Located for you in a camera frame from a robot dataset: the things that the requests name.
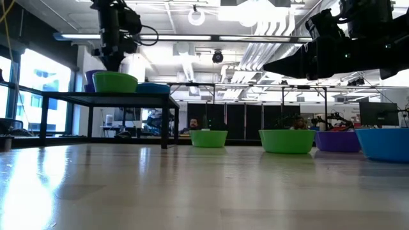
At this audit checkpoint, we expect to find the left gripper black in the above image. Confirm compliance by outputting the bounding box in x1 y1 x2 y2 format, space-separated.
91 11 139 73

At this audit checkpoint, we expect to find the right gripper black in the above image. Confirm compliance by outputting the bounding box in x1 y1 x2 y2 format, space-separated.
263 36 353 82

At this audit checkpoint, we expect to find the green plastic mini bowl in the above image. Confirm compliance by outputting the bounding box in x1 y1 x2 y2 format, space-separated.
92 71 139 77
93 74 138 93
189 130 229 148
258 128 316 155

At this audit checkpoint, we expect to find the black perforated metal rack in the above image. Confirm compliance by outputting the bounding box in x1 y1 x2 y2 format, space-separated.
38 91 180 150

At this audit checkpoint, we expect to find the person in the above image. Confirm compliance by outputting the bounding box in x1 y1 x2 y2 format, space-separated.
180 117 202 135
289 115 309 131

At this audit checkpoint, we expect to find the large bright window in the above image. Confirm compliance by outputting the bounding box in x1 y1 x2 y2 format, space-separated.
0 47 73 135

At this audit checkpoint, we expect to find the overhead light bar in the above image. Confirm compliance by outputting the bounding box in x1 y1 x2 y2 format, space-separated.
53 31 314 44

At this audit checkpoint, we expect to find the black computer monitor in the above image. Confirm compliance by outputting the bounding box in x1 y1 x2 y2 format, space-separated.
359 101 400 127

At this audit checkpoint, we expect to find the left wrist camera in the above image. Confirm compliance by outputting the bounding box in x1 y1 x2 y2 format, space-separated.
123 6 143 36

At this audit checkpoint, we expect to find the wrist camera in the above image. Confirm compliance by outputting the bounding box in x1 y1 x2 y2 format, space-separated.
123 6 143 36
305 8 345 41

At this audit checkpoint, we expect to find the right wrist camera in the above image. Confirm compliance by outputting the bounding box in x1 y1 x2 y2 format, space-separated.
305 8 345 41

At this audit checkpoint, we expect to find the black partition wall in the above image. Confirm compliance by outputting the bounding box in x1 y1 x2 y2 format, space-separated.
187 102 301 141

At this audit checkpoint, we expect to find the black background rig frame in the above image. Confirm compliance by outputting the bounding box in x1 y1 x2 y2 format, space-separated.
167 82 328 141

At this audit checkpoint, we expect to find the white hanging ring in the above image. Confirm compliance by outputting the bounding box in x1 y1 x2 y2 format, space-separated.
187 8 206 27

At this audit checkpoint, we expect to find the black aluminium table frame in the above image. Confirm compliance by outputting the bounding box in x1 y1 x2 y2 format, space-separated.
0 135 362 153

